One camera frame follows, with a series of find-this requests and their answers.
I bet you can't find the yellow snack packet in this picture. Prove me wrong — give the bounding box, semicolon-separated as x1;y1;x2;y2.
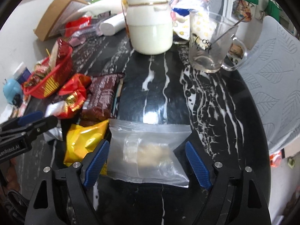
63;119;109;167

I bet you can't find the green red date snack bag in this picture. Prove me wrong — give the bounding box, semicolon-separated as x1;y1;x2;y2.
24;62;51;88

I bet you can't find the clear zip bag with snack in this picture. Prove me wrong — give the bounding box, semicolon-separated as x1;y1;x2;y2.
107;119;192;188

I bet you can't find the red cartoon candy packet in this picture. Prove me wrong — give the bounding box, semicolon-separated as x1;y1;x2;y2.
45;74;92;119

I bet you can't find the dark brown chocolate bar packet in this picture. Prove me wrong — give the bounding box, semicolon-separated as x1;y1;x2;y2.
80;73;125;122

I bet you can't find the person left hand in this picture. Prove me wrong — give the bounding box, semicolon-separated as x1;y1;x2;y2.
6;163;20;191

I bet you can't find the blue robot shaped gadget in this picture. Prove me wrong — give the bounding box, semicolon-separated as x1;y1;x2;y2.
3;79;23;107

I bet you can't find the red plastic basket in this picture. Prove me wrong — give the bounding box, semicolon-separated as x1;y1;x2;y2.
22;38;73;99

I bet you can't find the blue jar white lid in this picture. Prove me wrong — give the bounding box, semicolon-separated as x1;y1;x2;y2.
13;62;31;84

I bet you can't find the brown cardboard box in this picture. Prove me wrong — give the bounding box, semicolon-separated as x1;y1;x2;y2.
34;0;88;42

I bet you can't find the clear plastic tray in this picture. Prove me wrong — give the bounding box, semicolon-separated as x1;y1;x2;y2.
59;17;108;47

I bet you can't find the red snack bag in tray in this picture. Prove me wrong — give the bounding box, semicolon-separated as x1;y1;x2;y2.
64;16;92;37

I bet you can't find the grey leaf pattern chair cushion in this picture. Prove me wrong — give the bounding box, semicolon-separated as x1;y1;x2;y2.
238;16;299;154

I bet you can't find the white cylinder container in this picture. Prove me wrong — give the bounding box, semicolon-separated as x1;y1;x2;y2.
100;13;126;36

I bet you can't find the glass mug with cartoon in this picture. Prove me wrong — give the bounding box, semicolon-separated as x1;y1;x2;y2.
189;10;248;73

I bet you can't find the amber drink plastic bottle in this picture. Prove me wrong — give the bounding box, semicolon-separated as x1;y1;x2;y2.
121;0;130;38

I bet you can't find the cream white kettle jug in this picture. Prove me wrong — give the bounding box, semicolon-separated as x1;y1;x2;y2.
126;0;173;55

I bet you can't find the lower green tote bag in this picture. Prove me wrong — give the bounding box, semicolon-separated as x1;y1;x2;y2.
264;0;281;22

